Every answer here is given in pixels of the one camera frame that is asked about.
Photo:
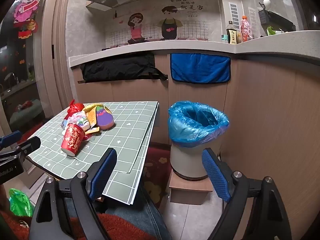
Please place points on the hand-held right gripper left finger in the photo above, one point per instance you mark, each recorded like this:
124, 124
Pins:
103, 172

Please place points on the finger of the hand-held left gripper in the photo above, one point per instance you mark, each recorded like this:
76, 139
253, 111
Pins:
11, 137
27, 145

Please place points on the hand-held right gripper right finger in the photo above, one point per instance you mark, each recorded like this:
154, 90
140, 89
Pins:
215, 175

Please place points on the red paper cup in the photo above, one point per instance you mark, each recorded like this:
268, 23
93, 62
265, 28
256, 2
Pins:
71, 140

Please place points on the purple eggplant sponge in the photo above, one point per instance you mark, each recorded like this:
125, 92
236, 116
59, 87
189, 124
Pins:
105, 120

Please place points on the snack wrappers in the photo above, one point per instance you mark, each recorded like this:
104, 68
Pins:
80, 121

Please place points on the white bin blue liner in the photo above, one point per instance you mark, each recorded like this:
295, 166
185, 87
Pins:
180, 130

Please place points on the red plastic bag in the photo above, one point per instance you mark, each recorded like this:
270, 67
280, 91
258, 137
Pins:
75, 108

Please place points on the small wooden stool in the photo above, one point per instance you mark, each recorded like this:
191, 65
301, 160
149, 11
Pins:
187, 190

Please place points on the green plastic bag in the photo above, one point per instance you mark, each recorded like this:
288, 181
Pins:
20, 202

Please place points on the green checked tablecloth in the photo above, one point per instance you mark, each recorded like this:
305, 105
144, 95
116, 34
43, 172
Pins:
125, 130

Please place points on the red flowered rug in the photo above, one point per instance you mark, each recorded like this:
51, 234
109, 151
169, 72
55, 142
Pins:
155, 170

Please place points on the person's red fuzzy sweater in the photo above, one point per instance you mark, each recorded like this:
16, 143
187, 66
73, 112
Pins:
117, 226

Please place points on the person's jeans leg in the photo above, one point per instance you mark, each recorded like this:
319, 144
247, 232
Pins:
140, 217

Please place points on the black hanging bag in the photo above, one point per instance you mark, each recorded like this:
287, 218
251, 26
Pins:
117, 67

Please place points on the blue towel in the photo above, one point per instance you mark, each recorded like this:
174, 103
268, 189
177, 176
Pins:
200, 67

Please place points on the festive window sticker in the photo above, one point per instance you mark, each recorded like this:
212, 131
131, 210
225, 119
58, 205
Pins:
25, 7

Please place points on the grey kitchen countertop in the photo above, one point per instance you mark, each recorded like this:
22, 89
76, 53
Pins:
175, 47

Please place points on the teal cup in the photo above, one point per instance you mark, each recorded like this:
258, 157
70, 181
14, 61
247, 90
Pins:
224, 38

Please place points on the dark sauce bottle yellow label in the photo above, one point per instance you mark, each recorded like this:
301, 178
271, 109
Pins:
232, 36

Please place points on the orange capped plastic bottle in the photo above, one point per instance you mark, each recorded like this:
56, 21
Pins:
245, 30

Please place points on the pale green crumpled bag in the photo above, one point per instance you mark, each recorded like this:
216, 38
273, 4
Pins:
272, 31

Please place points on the black dish rack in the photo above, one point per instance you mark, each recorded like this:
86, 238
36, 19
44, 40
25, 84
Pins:
277, 20

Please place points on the white round object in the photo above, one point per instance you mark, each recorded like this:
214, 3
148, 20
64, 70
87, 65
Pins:
266, 2

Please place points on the beige door frame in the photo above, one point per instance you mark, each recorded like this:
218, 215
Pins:
50, 67

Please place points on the cartoon couple wall sticker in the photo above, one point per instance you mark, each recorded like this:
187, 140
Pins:
150, 22

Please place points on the white vented wall column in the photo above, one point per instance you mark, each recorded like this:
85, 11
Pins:
233, 12

